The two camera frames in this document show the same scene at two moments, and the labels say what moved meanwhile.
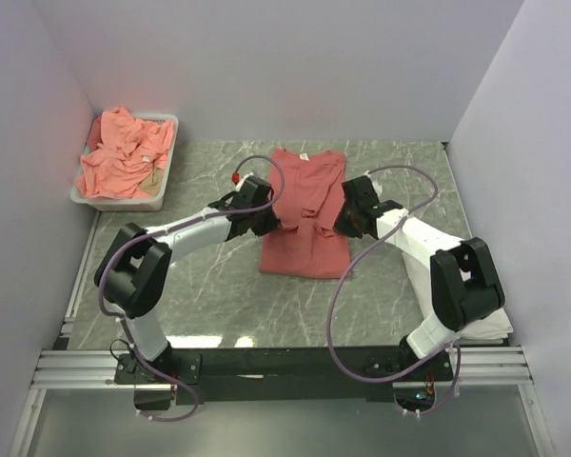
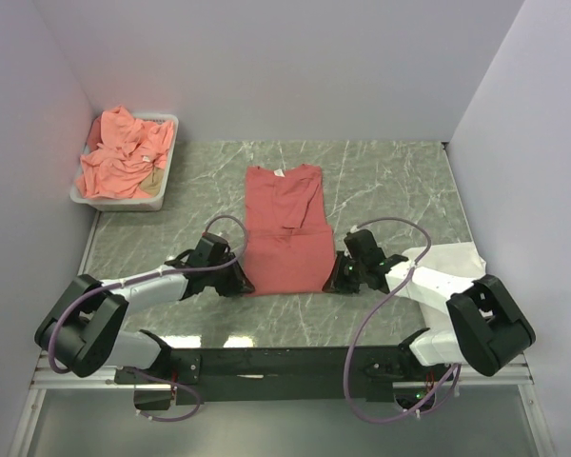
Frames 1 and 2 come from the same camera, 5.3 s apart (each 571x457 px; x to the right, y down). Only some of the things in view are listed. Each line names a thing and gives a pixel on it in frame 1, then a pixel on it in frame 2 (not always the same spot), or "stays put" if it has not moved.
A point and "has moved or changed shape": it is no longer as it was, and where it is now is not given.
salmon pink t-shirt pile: [121, 153] stays put
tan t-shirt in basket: [152, 184] stays put
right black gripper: [341, 226] -> [336, 282]
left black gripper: [272, 224] -> [239, 283]
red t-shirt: [307, 246] has moved or changed shape
